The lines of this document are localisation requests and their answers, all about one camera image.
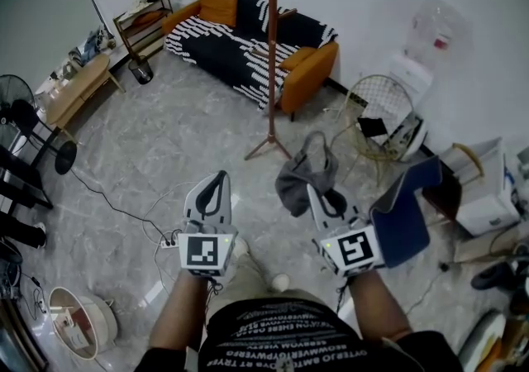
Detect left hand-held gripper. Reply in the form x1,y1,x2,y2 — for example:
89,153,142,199
177,170,240,279

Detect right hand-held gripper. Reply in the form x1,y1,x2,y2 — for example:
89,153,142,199
306,184,386,279

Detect grey cloth garment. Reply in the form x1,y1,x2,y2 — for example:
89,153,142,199
274,130,341,218

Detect brown wooden coat rack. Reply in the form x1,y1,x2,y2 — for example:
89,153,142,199
243,0,299,161

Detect person's right forearm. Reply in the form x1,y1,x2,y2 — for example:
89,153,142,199
346,269,414,341

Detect person's left forearm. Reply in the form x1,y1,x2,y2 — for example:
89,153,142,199
147,269,208,351

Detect wooden side shelf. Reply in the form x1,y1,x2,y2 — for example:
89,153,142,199
112,0,174,62

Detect person's left white shoe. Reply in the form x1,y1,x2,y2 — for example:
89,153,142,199
231,237,251,260

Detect person's white shoe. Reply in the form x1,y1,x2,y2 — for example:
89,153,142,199
231,237,251,260
270,273,292,293

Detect white power strip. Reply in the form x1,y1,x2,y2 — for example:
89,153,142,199
160,229,183,250

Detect person's beige trousers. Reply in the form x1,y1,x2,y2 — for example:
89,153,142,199
207,237,332,322

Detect person's right white shoe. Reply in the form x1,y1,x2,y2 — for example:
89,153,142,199
270,273,292,293

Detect black cloth item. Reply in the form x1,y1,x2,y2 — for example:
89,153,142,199
356,115,390,140

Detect white curved panel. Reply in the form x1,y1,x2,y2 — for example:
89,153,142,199
388,116,429,163

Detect person's black printed t-shirt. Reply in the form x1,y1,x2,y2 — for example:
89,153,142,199
134,298,470,372

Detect white round bin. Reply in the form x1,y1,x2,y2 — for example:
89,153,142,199
48,286,121,361

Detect orange black patterned sofa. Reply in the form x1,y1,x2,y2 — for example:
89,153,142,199
164,0,339,112

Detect white box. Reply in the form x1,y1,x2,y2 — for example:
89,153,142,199
440,137,523,237

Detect small orange sofa cushion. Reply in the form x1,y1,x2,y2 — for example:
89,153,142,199
279,46,318,72

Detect white water dispenser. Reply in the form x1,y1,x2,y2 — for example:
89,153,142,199
389,53,434,95

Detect black shoe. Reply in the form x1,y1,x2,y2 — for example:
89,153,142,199
469,260,520,291

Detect oval wooden coffee table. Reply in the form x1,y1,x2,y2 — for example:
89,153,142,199
44,53,126,145

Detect black desk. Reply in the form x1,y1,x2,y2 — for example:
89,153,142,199
0,145,55,211

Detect flat orange cushion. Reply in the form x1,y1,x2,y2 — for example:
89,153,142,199
131,10,164,29

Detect large orange sofa cushion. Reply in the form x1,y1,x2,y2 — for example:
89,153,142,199
198,0,240,28

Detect blue cloth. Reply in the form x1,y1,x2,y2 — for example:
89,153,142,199
68,28,116,66

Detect clear water bottle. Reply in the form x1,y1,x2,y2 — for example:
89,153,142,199
403,0,472,66

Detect black standing fan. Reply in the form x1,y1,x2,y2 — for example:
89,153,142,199
0,74,79,176

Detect grey roller blind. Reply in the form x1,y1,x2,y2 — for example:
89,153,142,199
0,0,102,87

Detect black floor cable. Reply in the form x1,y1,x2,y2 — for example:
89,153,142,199
69,167,169,237

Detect gold wire chair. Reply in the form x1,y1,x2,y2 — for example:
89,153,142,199
330,74,427,186

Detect black wire waste bin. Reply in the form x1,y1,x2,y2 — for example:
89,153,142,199
127,55,155,86

